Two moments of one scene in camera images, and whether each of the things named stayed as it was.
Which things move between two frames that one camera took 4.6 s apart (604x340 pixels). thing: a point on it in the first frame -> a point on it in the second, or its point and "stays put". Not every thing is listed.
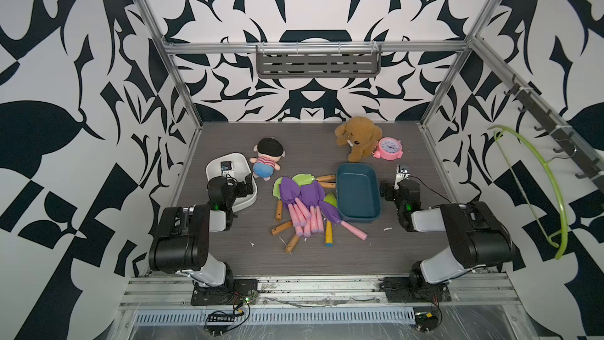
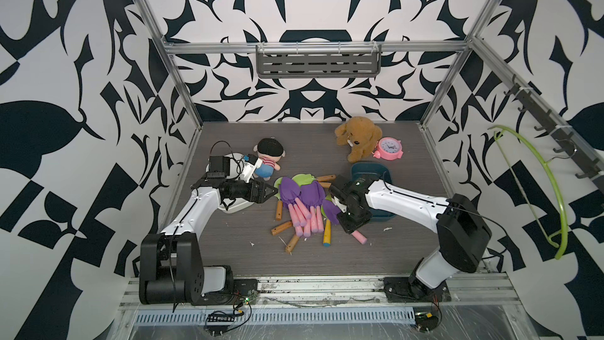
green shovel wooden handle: x=276 y=193 stays put
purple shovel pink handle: x=333 y=215 stays put
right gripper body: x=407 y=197 -> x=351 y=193
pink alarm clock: x=388 y=149 stays put
